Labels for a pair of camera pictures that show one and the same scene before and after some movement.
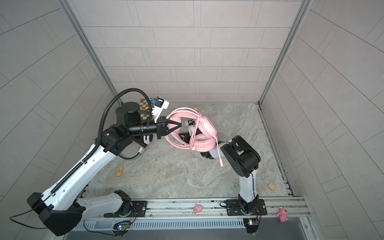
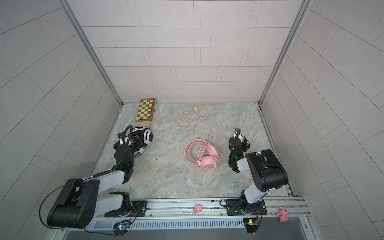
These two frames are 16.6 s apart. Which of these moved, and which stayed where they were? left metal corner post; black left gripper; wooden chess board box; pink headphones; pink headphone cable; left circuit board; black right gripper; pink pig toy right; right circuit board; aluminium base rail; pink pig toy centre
Moved: black right gripper; black left gripper; pink headphone cable; pink headphones
Stayed: pink pig toy centre; right circuit board; left circuit board; wooden chess board box; pink pig toy right; aluminium base rail; left metal corner post
